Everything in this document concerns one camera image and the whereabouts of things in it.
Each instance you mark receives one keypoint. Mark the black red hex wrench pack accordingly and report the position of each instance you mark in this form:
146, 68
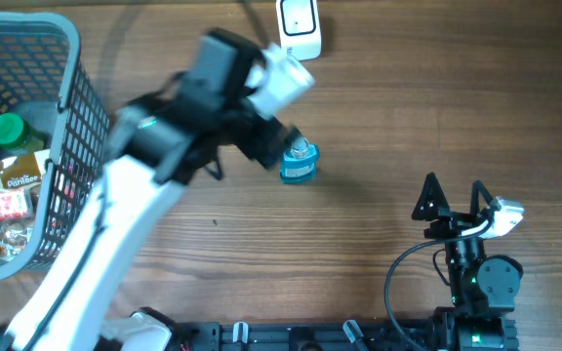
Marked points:
68, 197

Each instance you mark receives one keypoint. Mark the red white small packet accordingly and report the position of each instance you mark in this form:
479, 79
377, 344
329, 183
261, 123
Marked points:
15, 204

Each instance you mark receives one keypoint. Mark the grey plastic mesh basket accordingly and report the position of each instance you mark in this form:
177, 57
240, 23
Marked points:
43, 79

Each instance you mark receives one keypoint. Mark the clear wrapped snack bag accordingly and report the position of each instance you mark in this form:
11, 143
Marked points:
14, 236

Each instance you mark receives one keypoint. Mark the blue Listerine mouthwash bottle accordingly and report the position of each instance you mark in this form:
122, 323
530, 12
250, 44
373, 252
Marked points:
299, 162

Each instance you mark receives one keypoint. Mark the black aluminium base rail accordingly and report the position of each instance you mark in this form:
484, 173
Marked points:
310, 336

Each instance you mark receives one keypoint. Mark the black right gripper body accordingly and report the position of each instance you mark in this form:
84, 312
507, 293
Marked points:
451, 226

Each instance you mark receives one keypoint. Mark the white barcode scanner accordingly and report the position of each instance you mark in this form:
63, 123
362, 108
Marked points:
299, 28

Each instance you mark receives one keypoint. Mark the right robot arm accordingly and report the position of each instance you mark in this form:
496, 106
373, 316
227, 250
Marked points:
483, 287

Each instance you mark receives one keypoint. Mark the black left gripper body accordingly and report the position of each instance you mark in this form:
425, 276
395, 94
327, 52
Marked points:
251, 131

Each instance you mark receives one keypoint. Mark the green lid jar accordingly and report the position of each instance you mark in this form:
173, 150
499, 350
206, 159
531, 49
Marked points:
17, 136

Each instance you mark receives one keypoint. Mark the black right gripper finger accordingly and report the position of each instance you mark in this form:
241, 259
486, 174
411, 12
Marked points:
479, 191
432, 203

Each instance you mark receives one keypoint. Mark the brown Pantree snack pouch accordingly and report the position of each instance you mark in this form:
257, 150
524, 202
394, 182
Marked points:
23, 171

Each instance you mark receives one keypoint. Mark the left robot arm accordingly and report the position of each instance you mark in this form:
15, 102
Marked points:
230, 95

